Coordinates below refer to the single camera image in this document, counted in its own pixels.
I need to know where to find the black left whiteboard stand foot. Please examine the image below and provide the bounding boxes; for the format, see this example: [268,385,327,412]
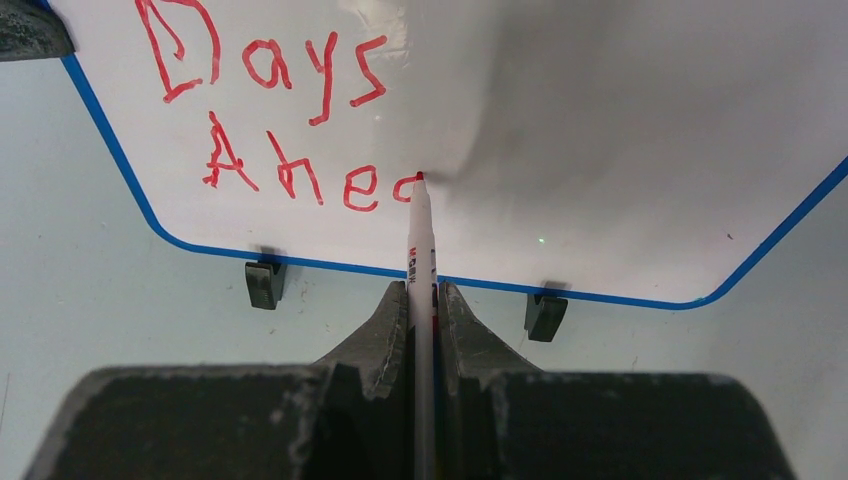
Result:
[244,246,287,310]

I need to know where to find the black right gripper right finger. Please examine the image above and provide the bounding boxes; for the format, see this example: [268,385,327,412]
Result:
[438,282,795,479]

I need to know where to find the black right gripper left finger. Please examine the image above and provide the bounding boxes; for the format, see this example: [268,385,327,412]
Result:
[26,281,408,479]

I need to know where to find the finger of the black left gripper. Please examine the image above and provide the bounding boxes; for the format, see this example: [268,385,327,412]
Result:
[1,0,76,62]

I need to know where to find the black whiteboard stand foot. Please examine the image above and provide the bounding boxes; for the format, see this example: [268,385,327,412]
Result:
[524,281,570,343]
[244,246,287,310]

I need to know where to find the red whiteboard marker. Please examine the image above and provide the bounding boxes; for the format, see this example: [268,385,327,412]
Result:
[407,172,438,479]

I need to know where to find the black right whiteboard stand foot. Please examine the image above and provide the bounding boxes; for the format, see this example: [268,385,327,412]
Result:
[524,281,570,343]

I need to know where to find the white blue-framed whiteboard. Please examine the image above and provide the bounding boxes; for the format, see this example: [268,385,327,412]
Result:
[51,1,847,309]

